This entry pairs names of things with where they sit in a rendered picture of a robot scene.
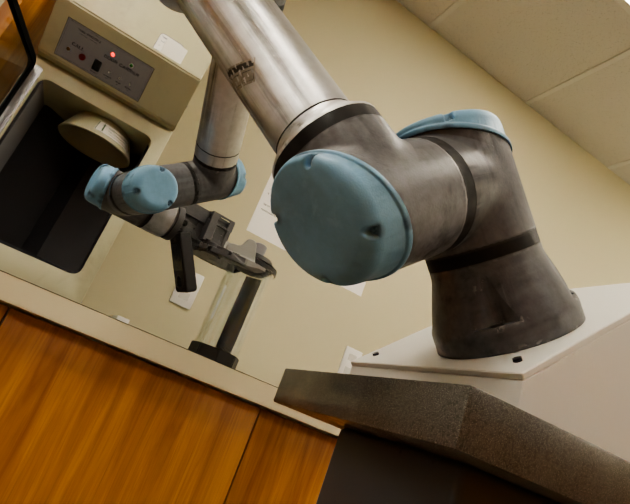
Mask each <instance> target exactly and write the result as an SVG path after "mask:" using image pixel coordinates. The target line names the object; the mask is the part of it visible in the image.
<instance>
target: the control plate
mask: <svg viewBox="0 0 630 504"><path fill-rule="evenodd" d="M67 46H69V47H70V48H71V51H67V50H66V47H67ZM111 52H114V53H115V57H112V56H111V55H110V53H111ZM54 54H56V55H58V56H60V57H61V58H63V59H65V60H67V61H68V62H70V63H72V64H73V65H75V66H77V67H79V68H80V69H82V70H84V71H86V72H87V73H89V74H91V75H92V76H94V77H96V78H98V79H99V80H101V81H103V82H104V83H106V84H108V85H110V86H111V87H113V88H115V89H117V90H118V91H120V92H122V93H123V94H125V95H127V96H129V97H130V98H132V99H134V100H136V101H137V102H138V101H139V99H140V97H141V95H142V93H143V91H144V89H145V87H146V85H147V83H148V81H149V79H150V77H151V75H152V73H153V71H154V68H153V67H151V66H149V65H148V64H146V63H144V62H143V61H141V60H140V59H138V58H136V57H135V56H133V55H131V54H130V53H128V52H126V51H125V50H123V49H121V48H120V47H118V46H117V45H115V44H113V43H112V42H110V41H108V40H107V39H105V38H103V37H102V36H100V35H99V34H97V33H95V32H94V31H92V30H90V29H89V28H87V27H85V26H84V25H82V24H80V23H79V22H77V21H76V20H74V19H72V18H71V17H68V19H67V22H66V24H65V27H64V29H63V32H62V34H61V37H60V39H59V42H58V44H57V46H56V49H55V51H54ZM79 54H84V55H85V56H86V59H85V60H83V61H82V60H80V59H79ZM95 59H97V60H99V61H100V62H102V65H101V67H100V69H99V71H98V72H97V71H95V70H93V69H91V67H92V65H93V62H94V60H95ZM130 63H132V64H133V65H134V67H133V68H130V67H129V64H130ZM108 70H111V74H108V72H107V71H108ZM118 76H121V77H122V80H119V79H118ZM129 82H131V83H132V86H129V85H128V83H129Z"/></svg>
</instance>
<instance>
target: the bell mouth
mask: <svg viewBox="0 0 630 504"><path fill-rule="evenodd" d="M58 131H59V133H60V135H61V136H62V137H63V138H64V139H65V140H66V141H67V142H68V143H69V144H70V145H71V146H73V147H74V148H75V149H77V150H78V151H80V152H81V153H83V154H85V155H86V156H88V157H90V158H92V159H94V160H96V161H98V162H100V163H102V164H108V165H110V166H112V167H115V168H127V167H128V166H129V164H130V139H129V137H128V135H127V134H126V133H125V132H124V131H123V130H122V129H121V128H120V127H118V126H117V125H116V124H114V123H113V122H111V121H109V120H108V119H106V118H104V117H102V116H100V115H97V114H95V113H92V112H87V111H82V112H79V113H78V114H76V115H74V116H72V117H71V118H69V119H67V120H66V121H64V122H62V123H60V124H59V125H58Z"/></svg>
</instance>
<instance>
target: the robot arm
mask: <svg viewBox="0 0 630 504"><path fill-rule="evenodd" d="M159 1H160V2H161V3H162V4H163V5H164V6H166V7H167V8H169V9H171V10H172V11H175V12H178V13H183V14H184V15H185V17H186V18H187V20H188V21H189V23H190V24H191V26H192V27H193V29H194V30H195V32H196V33H197V35H198V36H199V38H200V39H201V41H202V42H203V44H204V45H205V47H206V48H207V50H208V52H209V53H210V55H211V56H212V58H211V63H210V68H209V74H208V79H207V85H206V90H205V96H204V101H203V106H202V112H201V117H200V123H199V128H198V133H197V139H196V144H195V150H194V156H193V160H192V161H186V162H179V163H173V164H165V165H142V166H139V167H136V168H135V169H133V170H131V171H128V172H124V173H123V172H122V171H120V169H118V168H114V167H112V166H110V165H108V164H102V165H101V166H99V167H98V168H97V169H96V171H95V172H94V173H93V175H92V176H91V178H90V180H89V182H88V184H87V186H86V189H85V192H84V197H85V199H86V200H87V201H88V202H90V203H91V204H93V205H95V206H97V207H98V208H99V209H100V210H104V211H106V212H108V213H110V214H113V215H115V216H117V217H119V218H121V219H123V220H125V221H127V222H129V223H131V224H133V225H135V226H137V227H139V228H141V229H143V230H145V231H147V232H149V233H151V234H153V235H155V236H157V237H161V238H163V239H165V240H170V243H171V252H172V260H173V269H174V278H175V286H176V291H177V292H185V293H188V292H194V291H196V290H197V283H196V274H195V265H194V257H193V255H195V256H197V257H198V258H200V259H202V260H204V261H206V262H207V263H209V264H211V265H214V266H216V267H218V268H220V269H223V270H225V271H226V270H227V268H228V266H229V263H231V264H234V265H237V266H240V267H242V268H244V269H246V270H249V271H251V272H253V273H262V272H265V271H266V269H265V268H263V267H262V266H260V265H258V264H256V263H255V257H256V246H257V245H256V242H255V241H254V240H252V239H248V240H246V241H245V242H244V243H243V244H242V245H237V244H234V243H230V242H229V241H228V238H229V236H230V233H232V230H233V228H234V225H235V222H233V221H232V220H230V219H228V218H226V217H225V216H223V215H221V214H219V213H218V212H216V211H209V210H207V209H205V208H203V207H202V206H200V205H198V203H203V202H208V201H213V200H224V199H226V198H229V197H232V196H236V195H238V194H240V193H241V192H242V191H243V190H244V188H245V186H246V181H247V180H246V178H245V175H246V170H245V167H244V165H243V163H242V161H241V160H240V159H239V154H240V150H241V146H242V142H243V138H244V134H245V130H246V126H247V122H248V119H249V115H251V117H252V118H253V120H254V122H255V123H256V125H257V126H258V128H259V129H260V131H261V132H262V134H263V135H264V137H265V138H266V140H267V141H268V143H269V144H270V146H271V147H272V149H273V150H274V152H275V153H276V157H275V160H274V163H273V167H272V176H273V179H274V181H273V184H272V189H271V198H270V204H271V213H272V214H274V215H276V217H277V221H276V222H275V223H274V226H275V229H276V232H277V234H278V237H279V239H280V241H281V243H282V245H283V246H284V248H285V249H286V251H287V253H288V254H289V255H290V257H291V258H292V259H293V260H294V261H295V262H296V264H297V265H298V266H299V267H301V268H302V269H303V270H304V271H305V272H307V273H308V274H309V275H311V276H312V277H314V278H316V279H318V280H320V281H322V282H325V283H331V284H334V285H338V286H350V285H355V284H359V283H362V282H365V281H374V280H379V279H383V278H386V277H388V276H390V275H392V274H394V273H395V272H397V271H398V270H399V269H402V268H405V267H407V266H410V265H412V264H415V263H418V262H420V261H423V260H425V261H426V265H427V268H428V271H429V274H430V277H431V282H432V337H433V340H434V344H435V347H436V350H437V353H438V355H439V356H441V357H444V358H448V359H478V358H486V357H493V356H498V355H504V354H509V353H513V352H517V351H521V350H525V349H529V348H532V347H535V346H539V345H542V344H545V343H547V342H550V341H553V340H555V339H558V338H560V337H562V336H565V335H567V334H569V333H571V332H572V331H574V330H576V329H577V328H579V327H580V326H581V325H582V324H583V323H584V322H585V319H586V318H585V314H584V311H583V308H582V305H581V302H580V299H579V297H578V296H577V294H576V293H575V292H574V291H572V290H569V288H568V286H567V284H566V282H565V281H564V279H563V277H562V276H561V274H560V273H559V271H558V270H557V268H556V267H555V265H554V264H553V262H552V261H551V259H550V258H549V257H548V255H547V254H546V252H545V251H544V249H543V246H542V244H541V241H540V238H539V235H538V232H537V229H536V225H535V222H534V219H533V216H532V213H531V210H530V207H529V204H528V201H527V197H526V194H525V191H524V188H523V185H522V182H521V179H520V176H519V173H518V170H517V167H516V164H515V160H514V157H513V154H512V151H513V148H512V144H511V141H510V139H509V138H508V137H507V136H506V134H505V132H504V129H503V126H502V124H501V121H500V120H499V118H498V117H497V116H496V115H494V114H493V113H491V112H489V111H485V110H480V109H464V110H456V111H452V112H450V113H448V114H444V115H443V114H438V115H434V116H431V117H428V118H425V119H422V120H419V121H417V122H415V123H412V124H410V125H408V126H406V127H404V128H403V129H401V130H400V131H398V132H397V133H395V132H394V131H393V130H392V128H391V127H390V126H389V124H388V123H387V122H386V121H385V119H384V118H383V117H382V116H381V114H380V113H379V112H378V110H377V109H376V108H375V107H374V106H373V105H372V104H370V103H368V102H366V101H349V100H348V99H347V97H346V96H345V95H344V93H343V92H342V91H341V89H340V88H339V87H338V85H337V84H336V83H335V81H334V80H333V79H332V77H331V76H330V75H329V73H328V72H327V71H326V69H325V68H324V67H323V65H322V64H321V63H320V61H319V60H318V59H317V57H316V56H315V55H314V53H313V52H312V51H311V49H310V48H309V47H308V45H307V44H306V43H305V41H304V40H303V39H302V37H301V36H300V35H299V33H298V32H297V31H296V29H295V28H294V27H293V25H292V24H291V23H290V21H289V20H288V19H287V17H286V16H285V15H284V14H283V10H284V6H285V3H286V0H159ZM222 218H224V219H226V220H227V221H226V220H224V219H222ZM228 221H229V222H230V223H229V222H228Z"/></svg>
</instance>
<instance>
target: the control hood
mask: <svg viewBox="0 0 630 504"><path fill-rule="evenodd" d="M68 17H71V18H72V19H74V20H76V21H77V22H79V23H80V24H82V25H84V26H85V27H87V28H89V29H90V30H92V31H94V32H95V33H97V34H99V35H100V36H102V37H103V38H105V39H107V40H108V41H110V42H112V43H113V44H115V45H117V46H118V47H120V48H121V49H123V50H125V51H126V52H128V53H130V54H131V55H133V56H135V57H136V58H138V59H140V60H141V61H143V62H144V63H146V64H148V65H149V66H151V67H153V68H154V71H153V73H152V75H151V77H150V79H149V81H148V83H147V85H146V87H145V89H144V91H143V93H142V95H141V97H140V99H139V101H138V102H137V101H136V100H134V99H132V98H130V97H129V96H127V95H125V94H123V93H122V92H120V91H118V90H117V89H115V88H113V87H111V86H110V85H108V84H106V83H104V82H103V81H101V80H99V79H98V78H96V77H94V76H92V75H91V74H89V73H87V72H86V71H84V70H82V69H80V68H79V67H77V66H75V65H73V64H72V63H70V62H68V61H67V60H65V59H63V58H61V57H60V56H58V55H56V54H54V51H55V49H56V46H57V44H58V42H59V39H60V37H61V34H62V32H63V29H64V27H65V24H66V22H67V19H68ZM38 53H39V55H41V56H43V57H45V58H46V59H48V60H50V61H52V62H53V63H55V64H57V65H59V66H60V67H62V68H64V69H66V70H67V71H69V72H71V73H73V74H74V75H76V76H78V77H80V78H81V79H83V80H85V81H86V82H88V83H90V84H92V85H93V86H95V87H97V88H99V89H100V90H102V91H104V92H106V93H107V94H109V95H111V96H113V97H114V98H116V99H118V100H120V101H121V102H123V103H125V104H127V105H128V106H130V107H132V108H134V109H135V110H137V111H139V112H141V113H142V114H144V115H146V116H148V117H149V118H151V119H153V120H154V121H156V122H158V123H160V124H161V125H163V126H165V127H167V128H168V129H170V130H174V129H175V127H176V125H177V124H178V122H179V120H180V118H181V116H182V115H183V113H184V111H185V109H186V108H187V107H188V104H189V102H190V100H191V98H192V96H193V94H194V93H195V91H196V89H197V87H198V85H199V83H200V82H201V80H202V79H201V77H199V76H198V75H196V74H195V73H193V72H191V71H190V70H188V69H187V68H185V67H183V66H182V65H180V64H179V63H177V62H175V61H174V60H172V59H171V58H169V57H167V56H166V55H164V54H163V53H161V52H159V51H158V50H156V49H155V48H153V47H151V46H150V45H148V44H147V43H145V42H143V41H142V40H140V39H139V38H137V37H135V36H134V35H132V34H131V33H129V32H127V31H126V30H124V29H123V28H121V27H119V26H118V25H116V24H115V23H113V22H111V21H110V20H108V19H107V18H105V17H103V16H102V15H100V14H99V13H97V12H95V11H94V10H92V9H90V8H89V7H87V6H86V5H84V4H82V3H81V2H79V1H78V0H56V3H55V5H54V8H53V10H52V13H51V15H50V18H49V20H48V23H47V26H46V28H45V31H44V33H43V36H42V38H41V41H40V43H39V46H38Z"/></svg>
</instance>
